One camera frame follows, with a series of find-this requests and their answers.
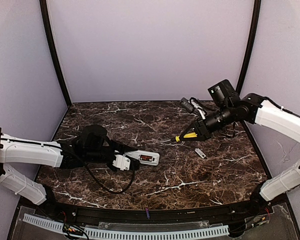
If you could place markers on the yellow handled screwdriver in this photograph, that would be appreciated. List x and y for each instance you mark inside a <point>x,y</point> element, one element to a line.
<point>179,138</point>

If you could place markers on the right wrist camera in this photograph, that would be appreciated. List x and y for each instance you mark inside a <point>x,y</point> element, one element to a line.
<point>193,106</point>

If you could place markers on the black frame post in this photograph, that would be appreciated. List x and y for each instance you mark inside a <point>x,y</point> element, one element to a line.
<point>53,51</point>
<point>250,45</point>

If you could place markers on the left black frame post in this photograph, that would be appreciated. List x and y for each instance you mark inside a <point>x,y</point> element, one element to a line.
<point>53,51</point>

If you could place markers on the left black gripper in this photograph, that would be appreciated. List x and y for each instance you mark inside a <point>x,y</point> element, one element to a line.
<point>120,152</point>

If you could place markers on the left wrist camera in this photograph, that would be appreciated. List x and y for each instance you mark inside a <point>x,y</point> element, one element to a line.
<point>119,162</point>

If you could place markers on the black front table rail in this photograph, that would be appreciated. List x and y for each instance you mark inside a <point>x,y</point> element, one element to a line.
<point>230,214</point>

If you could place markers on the white battery cover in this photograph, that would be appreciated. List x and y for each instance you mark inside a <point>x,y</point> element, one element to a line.
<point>200,153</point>

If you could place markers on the right black frame post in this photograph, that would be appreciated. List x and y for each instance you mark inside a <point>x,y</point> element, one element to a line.
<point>250,45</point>

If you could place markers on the white remote control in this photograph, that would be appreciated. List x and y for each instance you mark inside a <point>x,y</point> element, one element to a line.
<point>145,157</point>

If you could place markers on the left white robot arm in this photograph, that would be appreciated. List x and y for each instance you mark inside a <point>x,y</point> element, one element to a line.
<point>91,146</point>

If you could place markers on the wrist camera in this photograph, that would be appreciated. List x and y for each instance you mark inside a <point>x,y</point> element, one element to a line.
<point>119,162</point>
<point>193,106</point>

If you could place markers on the white slotted cable duct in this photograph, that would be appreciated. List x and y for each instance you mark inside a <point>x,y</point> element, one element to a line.
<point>105,234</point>

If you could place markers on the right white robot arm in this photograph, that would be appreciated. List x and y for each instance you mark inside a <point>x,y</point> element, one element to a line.
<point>254,109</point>

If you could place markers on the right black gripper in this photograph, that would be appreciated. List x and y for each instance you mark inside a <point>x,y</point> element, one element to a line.
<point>203,128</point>

